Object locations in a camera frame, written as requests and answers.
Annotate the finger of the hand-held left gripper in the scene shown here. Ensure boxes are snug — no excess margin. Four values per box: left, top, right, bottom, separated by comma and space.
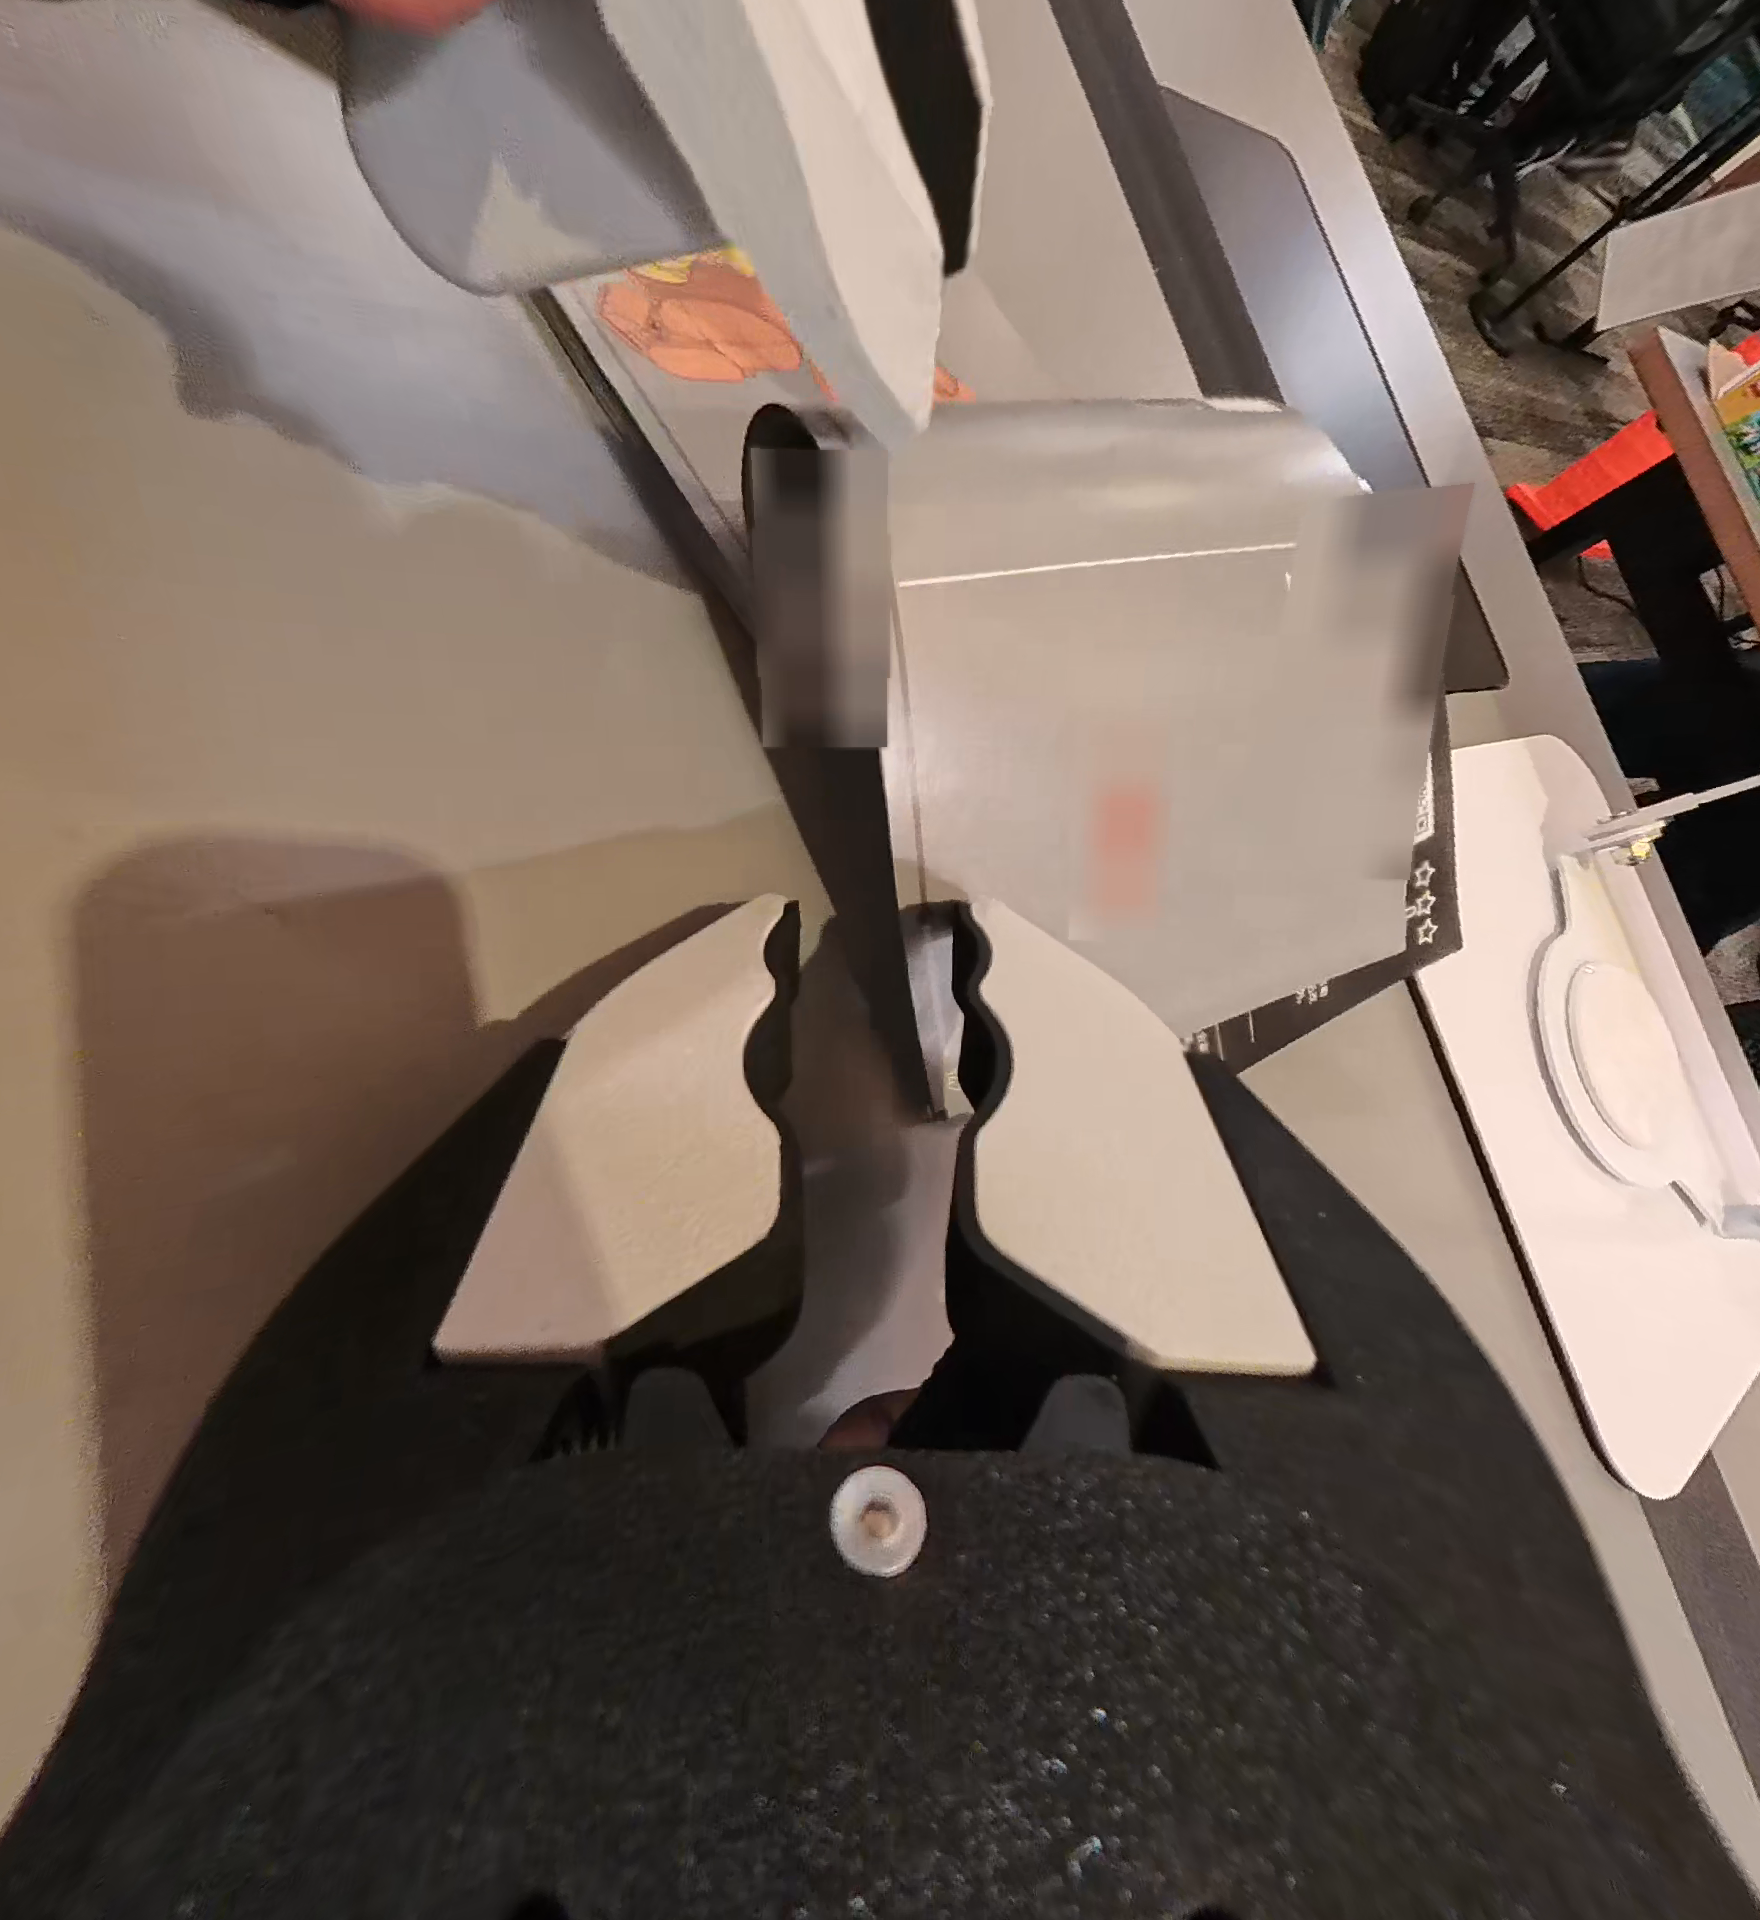
586, 0, 994, 437
335, 0, 738, 296

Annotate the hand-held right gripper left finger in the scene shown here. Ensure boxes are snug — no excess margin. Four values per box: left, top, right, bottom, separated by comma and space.
431, 892, 823, 1382

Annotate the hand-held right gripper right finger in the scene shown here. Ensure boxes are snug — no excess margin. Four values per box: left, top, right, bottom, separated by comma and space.
941, 896, 1327, 1388

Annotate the brick instruction booklet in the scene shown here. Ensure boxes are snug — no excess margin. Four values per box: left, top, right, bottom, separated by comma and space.
536, 240, 1481, 1127

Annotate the grey desk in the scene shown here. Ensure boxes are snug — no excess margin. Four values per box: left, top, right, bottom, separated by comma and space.
0, 0, 1760, 1920

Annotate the curled grey instruction booklet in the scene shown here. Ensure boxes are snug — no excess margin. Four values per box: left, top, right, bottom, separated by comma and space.
1150, 85, 1512, 698

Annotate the black office chair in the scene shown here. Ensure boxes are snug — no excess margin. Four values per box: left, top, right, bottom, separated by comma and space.
1354, 0, 1760, 357

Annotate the red-orange floor object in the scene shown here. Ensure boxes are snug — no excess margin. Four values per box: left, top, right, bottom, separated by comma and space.
1506, 405, 1678, 542

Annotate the white board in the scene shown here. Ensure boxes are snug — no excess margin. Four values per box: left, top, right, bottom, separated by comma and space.
1593, 158, 1760, 339

